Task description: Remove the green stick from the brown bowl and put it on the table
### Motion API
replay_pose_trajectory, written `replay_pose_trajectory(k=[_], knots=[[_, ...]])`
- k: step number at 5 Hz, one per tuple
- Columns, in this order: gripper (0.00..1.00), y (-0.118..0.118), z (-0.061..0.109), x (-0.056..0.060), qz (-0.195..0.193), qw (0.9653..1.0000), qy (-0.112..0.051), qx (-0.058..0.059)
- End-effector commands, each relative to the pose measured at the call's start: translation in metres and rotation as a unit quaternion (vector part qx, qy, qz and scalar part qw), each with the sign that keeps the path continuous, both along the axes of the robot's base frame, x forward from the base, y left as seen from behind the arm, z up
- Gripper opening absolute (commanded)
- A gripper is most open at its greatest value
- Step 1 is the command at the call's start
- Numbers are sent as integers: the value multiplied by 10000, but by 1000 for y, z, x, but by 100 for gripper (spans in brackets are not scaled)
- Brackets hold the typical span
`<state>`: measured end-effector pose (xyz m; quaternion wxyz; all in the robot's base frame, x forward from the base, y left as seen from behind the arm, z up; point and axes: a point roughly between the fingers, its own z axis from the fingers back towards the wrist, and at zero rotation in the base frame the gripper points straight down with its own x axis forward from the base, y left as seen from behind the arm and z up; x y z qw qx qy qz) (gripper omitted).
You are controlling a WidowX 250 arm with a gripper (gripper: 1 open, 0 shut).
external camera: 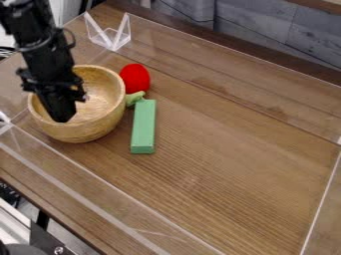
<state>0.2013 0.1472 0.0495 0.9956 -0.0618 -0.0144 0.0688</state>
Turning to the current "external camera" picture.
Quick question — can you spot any black metal table bracket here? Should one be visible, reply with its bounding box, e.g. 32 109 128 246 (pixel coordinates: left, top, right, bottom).
29 222 67 255

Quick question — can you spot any red plush ball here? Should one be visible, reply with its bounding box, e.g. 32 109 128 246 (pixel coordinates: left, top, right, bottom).
120 64 151 94

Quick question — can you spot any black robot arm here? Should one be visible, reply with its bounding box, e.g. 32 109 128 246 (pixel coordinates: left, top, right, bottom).
0 0 87 123

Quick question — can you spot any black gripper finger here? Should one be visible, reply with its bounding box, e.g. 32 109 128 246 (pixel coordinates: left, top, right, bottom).
38 93 76 123

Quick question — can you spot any small light green stick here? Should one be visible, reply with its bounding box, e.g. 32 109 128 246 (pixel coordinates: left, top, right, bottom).
125 91 145 107

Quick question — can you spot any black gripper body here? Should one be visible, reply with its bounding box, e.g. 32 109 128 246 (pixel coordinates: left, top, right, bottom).
16 28 85 102

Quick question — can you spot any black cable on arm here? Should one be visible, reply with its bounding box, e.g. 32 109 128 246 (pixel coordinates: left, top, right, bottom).
12 28 77 54

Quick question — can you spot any clear acrylic tray wall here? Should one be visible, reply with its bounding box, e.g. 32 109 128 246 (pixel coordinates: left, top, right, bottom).
0 113 223 255

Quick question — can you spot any green rectangular block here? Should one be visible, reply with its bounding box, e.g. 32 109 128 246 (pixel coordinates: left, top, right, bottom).
131 100 156 154

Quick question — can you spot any brown wooden bowl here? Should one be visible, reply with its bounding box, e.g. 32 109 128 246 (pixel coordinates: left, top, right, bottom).
28 65 125 143

